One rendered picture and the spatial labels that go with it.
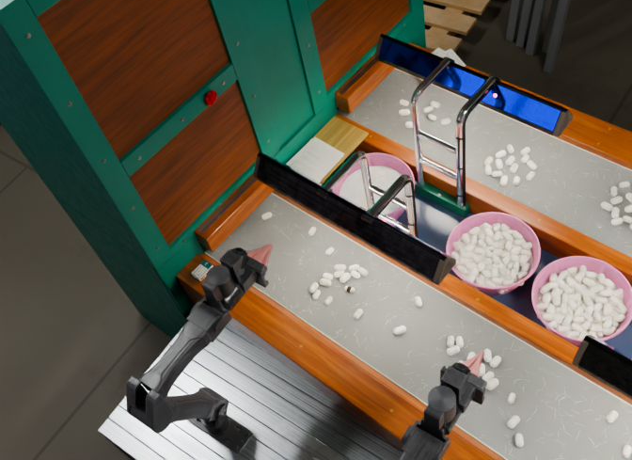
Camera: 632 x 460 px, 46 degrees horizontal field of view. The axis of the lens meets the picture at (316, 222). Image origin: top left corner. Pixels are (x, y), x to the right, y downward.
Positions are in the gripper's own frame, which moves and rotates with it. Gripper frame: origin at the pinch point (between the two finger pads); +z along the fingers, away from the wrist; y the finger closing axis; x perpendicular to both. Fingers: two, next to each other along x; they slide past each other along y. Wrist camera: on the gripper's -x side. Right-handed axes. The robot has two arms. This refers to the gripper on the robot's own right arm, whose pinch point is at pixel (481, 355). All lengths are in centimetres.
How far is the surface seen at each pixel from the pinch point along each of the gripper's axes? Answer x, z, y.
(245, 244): 32, 13, 87
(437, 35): 86, 189, 118
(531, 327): 28.3, 28.0, -1.7
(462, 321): 31.2, 21.9, 15.8
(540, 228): 27, 59, 10
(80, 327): 108, -22, 171
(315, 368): 30, -12, 42
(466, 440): 30.3, -8.1, -1.4
